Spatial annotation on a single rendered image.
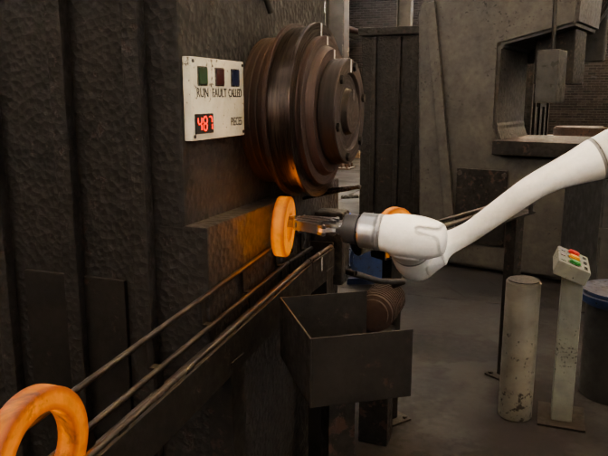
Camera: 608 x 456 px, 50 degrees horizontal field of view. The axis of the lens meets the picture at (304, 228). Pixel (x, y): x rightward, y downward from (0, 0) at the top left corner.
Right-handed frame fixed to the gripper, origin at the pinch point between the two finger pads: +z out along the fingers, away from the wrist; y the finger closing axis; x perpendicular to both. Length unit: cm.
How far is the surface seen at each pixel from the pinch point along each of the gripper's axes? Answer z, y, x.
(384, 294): -18, 46, -31
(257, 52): 12.3, 7.6, 41.9
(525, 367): -64, 78, -60
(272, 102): 3.3, -2.1, 29.6
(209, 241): 6.8, -27.0, -0.7
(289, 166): -0.4, 2.1, 13.8
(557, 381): -75, 82, -65
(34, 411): -1, -90, -9
